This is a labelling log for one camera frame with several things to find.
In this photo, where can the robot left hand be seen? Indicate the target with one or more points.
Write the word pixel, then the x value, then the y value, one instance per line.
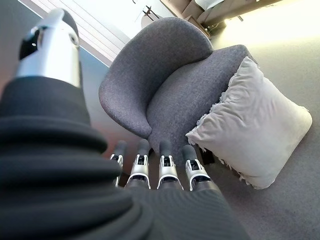
pixel 50 175

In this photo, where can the white fringed cushion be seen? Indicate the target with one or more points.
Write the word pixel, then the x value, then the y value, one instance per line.
pixel 257 130

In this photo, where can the white slatted window blind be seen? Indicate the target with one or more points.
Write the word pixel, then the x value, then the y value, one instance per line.
pixel 82 22

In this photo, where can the grey fabric armchair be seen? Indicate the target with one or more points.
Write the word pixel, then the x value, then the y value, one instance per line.
pixel 155 75

